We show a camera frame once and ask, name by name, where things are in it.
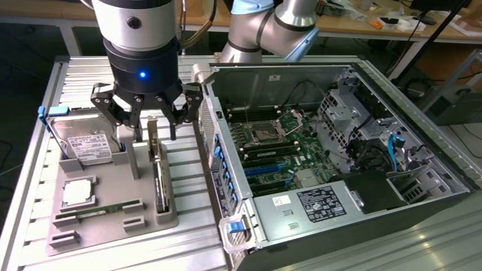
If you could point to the blue expansion slot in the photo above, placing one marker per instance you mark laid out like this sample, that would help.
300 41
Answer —
264 170

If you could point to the white orange plastic part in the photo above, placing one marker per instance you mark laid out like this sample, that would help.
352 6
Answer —
400 24

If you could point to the blue case release latch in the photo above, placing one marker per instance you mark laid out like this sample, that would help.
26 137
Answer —
234 228

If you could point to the green motherboard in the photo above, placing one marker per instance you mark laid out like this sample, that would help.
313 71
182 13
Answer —
309 146

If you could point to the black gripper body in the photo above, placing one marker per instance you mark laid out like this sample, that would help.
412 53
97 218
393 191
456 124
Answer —
143 73

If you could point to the black computer mouse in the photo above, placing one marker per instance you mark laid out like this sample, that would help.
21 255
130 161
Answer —
429 20

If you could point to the hard disk in blue caddy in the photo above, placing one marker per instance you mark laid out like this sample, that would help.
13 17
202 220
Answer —
87 138

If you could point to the grey aluminium frame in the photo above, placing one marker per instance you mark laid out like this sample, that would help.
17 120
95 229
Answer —
466 65

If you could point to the CPU socket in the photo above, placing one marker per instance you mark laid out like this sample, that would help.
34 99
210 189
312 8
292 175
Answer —
264 131

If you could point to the silver chipset heatsink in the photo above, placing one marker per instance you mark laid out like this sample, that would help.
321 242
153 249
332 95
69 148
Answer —
308 178

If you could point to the installed black RAM stick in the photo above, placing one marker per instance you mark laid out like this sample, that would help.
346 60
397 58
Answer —
269 153

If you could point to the black slanted stand pole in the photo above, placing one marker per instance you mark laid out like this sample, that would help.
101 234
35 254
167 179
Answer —
429 36

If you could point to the green loose RAM stick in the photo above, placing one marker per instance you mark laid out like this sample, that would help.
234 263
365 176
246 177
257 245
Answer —
102 210

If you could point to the grey power supply unit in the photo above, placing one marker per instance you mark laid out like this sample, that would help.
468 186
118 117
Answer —
278 223

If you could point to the blue card retention clip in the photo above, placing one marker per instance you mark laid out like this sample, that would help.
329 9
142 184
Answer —
223 166
230 186
218 153
217 140
227 176
234 197

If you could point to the perforated metal disk bay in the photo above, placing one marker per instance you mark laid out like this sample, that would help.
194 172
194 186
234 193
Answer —
338 141

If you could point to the silver socket cover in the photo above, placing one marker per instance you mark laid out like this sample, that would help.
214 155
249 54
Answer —
290 121

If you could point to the dark computer tower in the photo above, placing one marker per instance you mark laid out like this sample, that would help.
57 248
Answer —
460 107

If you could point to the open grey PC case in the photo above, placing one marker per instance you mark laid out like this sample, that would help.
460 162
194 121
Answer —
241 84

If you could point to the silver CPU chip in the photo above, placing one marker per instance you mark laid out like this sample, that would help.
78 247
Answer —
77 192

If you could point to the wooden desk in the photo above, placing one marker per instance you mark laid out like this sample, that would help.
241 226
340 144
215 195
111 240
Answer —
38 11
358 25

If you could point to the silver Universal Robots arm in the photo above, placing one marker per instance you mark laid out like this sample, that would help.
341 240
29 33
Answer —
113 28

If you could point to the thin socket locking lever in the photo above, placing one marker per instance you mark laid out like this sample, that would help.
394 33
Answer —
246 115

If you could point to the grey parts rack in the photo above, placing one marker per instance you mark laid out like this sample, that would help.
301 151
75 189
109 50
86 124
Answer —
113 226

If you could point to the Nvidia graphics card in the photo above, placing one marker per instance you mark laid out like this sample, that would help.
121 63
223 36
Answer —
159 183

